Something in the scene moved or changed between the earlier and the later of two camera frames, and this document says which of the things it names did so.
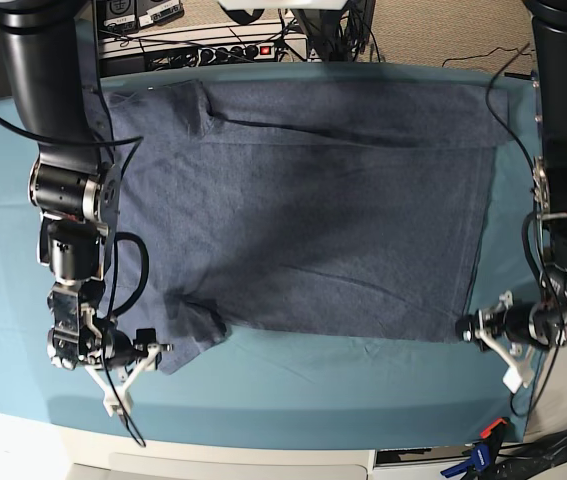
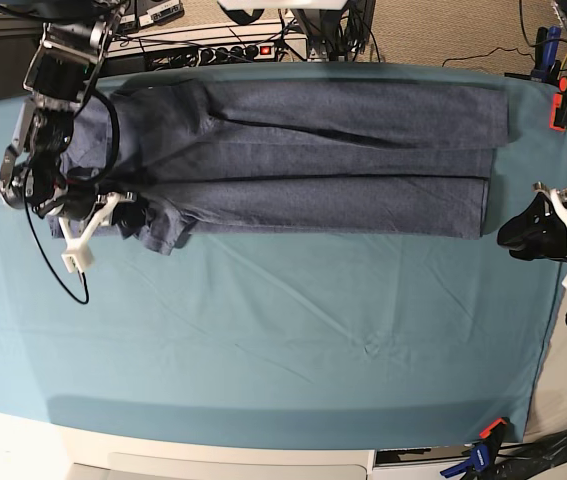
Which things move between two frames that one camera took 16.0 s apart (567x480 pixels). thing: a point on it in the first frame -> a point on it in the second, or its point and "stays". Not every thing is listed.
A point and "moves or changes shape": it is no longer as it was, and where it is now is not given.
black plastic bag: [525, 460] stays
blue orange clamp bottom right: [483, 454] stays
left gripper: [534, 323] -> [540, 231]
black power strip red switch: [195, 57] stays
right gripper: [117, 349] -> [129, 216]
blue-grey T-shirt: [344, 211] moves or changes shape
